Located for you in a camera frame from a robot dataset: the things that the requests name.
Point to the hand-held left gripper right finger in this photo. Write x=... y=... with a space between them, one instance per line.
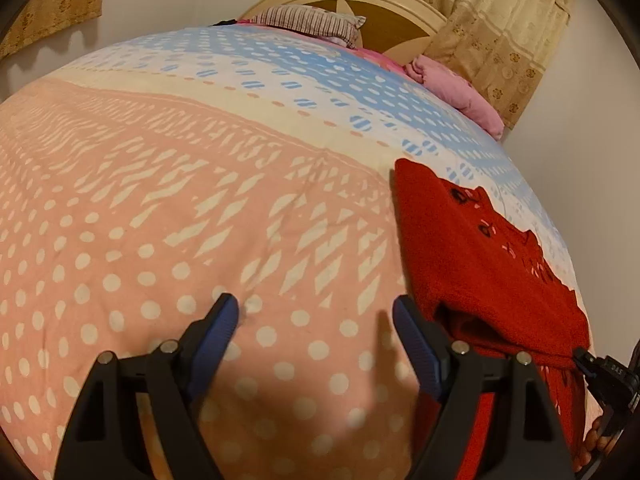
x=411 y=330

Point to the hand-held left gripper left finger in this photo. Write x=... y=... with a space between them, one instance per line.
x=226 y=316

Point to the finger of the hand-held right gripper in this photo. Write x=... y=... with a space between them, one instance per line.
x=586 y=362

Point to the red knitted sweater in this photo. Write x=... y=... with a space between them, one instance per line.
x=475 y=270

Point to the person's right hand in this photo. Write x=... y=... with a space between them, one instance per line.
x=597 y=442

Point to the pink and blue dotted bedspread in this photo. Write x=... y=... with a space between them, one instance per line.
x=200 y=185

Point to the pink pillow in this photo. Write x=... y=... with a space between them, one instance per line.
x=460 y=90

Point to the striped pillow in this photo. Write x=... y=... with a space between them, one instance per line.
x=310 y=22

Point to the beige patterned curtain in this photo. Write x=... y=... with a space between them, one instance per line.
x=500 y=35
x=45 y=5

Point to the cream wooden headboard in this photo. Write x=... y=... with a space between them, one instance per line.
x=390 y=20

